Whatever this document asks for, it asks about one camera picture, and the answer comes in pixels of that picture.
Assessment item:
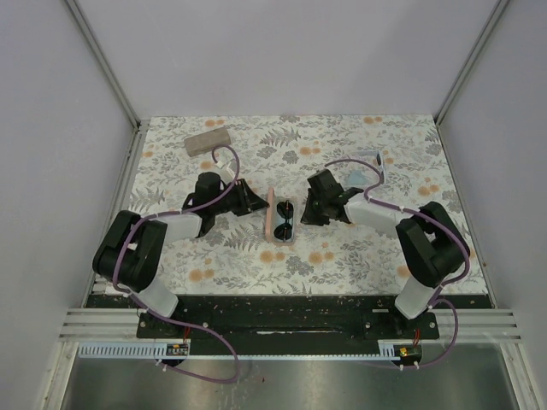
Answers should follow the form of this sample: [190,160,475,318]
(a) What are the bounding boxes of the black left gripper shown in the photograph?
[211,179,269,217]

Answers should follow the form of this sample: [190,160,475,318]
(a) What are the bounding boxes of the black sunglasses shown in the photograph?
[273,200,294,242]

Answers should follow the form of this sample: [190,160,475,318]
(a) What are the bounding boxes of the pink glasses case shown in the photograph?
[265,187,297,246]

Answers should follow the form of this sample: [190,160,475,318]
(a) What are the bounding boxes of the beige glasses case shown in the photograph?
[184,127,231,157]

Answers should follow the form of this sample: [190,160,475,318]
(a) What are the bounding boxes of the white frame sunglasses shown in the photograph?
[355,149,387,184]

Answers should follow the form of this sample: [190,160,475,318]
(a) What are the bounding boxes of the light blue cleaning cloth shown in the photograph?
[273,214,295,243]

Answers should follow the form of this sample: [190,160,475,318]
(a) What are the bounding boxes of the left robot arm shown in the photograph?
[92,172,268,337]

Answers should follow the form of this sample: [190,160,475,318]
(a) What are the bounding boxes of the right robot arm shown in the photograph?
[301,188,470,338]

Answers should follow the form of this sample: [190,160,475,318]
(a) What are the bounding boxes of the floral tablecloth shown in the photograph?
[126,114,469,295]

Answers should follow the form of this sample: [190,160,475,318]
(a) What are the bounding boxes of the steel floor panel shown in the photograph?
[62,344,519,409]

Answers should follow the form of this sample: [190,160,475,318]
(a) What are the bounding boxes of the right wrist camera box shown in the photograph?
[308,169,344,197]

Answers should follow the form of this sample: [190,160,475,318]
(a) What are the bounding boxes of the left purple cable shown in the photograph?
[111,144,241,384]

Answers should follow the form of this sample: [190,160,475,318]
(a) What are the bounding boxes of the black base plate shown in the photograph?
[127,292,441,343]

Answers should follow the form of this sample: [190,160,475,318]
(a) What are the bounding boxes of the white slotted cable duct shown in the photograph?
[78,342,190,360]

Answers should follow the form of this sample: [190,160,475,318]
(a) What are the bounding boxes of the left aluminium frame post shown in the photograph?
[62,0,141,130]

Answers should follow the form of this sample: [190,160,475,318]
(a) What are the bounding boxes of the aluminium frame post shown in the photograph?
[433,0,512,127]
[62,0,141,130]

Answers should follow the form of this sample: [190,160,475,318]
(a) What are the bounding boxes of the aluminium front rail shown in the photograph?
[59,308,521,361]

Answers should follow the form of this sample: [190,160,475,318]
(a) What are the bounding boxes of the right aluminium frame post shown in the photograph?
[433,0,512,127]

